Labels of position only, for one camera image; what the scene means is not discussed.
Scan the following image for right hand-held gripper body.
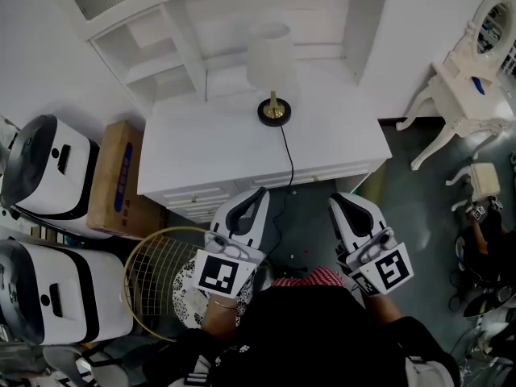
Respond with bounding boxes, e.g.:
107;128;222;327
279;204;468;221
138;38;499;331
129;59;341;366
336;227;414;298

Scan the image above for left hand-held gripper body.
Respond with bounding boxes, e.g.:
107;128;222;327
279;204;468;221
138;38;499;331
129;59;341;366
193;231;267;298

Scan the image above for white table lamp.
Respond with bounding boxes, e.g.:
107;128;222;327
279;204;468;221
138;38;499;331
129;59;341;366
245;22;298;128

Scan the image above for person's right forearm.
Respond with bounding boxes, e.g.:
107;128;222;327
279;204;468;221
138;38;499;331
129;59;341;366
364;292;404;332

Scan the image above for person's left forearm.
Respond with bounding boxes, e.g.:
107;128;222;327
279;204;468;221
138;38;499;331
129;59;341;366
200;292;239;332

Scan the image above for floral seat cushion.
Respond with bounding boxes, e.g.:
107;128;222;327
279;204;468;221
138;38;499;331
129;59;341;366
172;256;255;330

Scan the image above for red checked trousers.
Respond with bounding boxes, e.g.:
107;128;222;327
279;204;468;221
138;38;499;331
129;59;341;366
270;266;347;289

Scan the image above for person's black shirt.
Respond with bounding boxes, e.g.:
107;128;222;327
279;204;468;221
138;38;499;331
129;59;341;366
140;286;460;387

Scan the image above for brown cardboard box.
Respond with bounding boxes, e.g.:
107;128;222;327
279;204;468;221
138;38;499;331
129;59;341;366
86;119;170;241

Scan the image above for white ornate stool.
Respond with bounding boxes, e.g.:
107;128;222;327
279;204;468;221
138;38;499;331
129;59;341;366
445;162;503;212

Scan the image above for white ornate vanity table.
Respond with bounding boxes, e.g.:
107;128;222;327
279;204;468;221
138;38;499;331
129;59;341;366
395;0;516;172

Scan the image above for white and black robot machine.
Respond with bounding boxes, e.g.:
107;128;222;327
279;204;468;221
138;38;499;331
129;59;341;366
0;114;101;239
0;238;134;346

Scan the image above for grey padded chair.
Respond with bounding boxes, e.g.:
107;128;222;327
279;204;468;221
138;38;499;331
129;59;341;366
42;343;130;387

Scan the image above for white shelf hutch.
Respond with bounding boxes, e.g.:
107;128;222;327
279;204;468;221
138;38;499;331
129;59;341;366
56;0;392;116

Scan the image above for oval vanity mirror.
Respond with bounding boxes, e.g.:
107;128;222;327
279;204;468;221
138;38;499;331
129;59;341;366
476;2;515;58

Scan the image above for gold wire basket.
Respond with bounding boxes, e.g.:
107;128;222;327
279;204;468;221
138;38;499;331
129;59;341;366
123;226;259;343

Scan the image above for thin black cable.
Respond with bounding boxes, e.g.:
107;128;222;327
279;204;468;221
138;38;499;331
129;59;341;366
261;125;296;273

